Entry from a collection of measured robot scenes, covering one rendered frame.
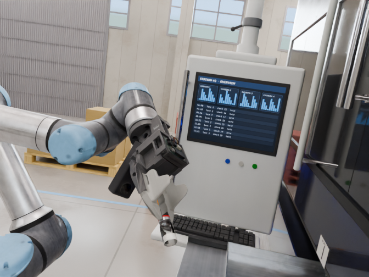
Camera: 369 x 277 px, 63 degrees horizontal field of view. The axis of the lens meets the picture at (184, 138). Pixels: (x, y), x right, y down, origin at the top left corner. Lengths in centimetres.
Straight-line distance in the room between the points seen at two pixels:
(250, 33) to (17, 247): 114
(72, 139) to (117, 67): 764
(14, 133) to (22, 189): 26
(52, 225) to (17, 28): 845
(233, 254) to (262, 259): 10
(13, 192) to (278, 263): 85
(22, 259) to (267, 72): 107
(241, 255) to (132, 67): 728
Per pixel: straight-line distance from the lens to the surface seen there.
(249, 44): 139
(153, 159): 55
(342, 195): 91
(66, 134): 59
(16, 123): 68
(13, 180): 91
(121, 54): 819
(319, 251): 103
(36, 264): 86
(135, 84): 73
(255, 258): 114
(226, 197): 143
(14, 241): 85
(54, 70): 873
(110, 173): 421
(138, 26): 817
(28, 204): 91
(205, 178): 141
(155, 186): 52
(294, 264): 117
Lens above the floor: 145
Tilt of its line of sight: 12 degrees down
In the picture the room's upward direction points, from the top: 8 degrees clockwise
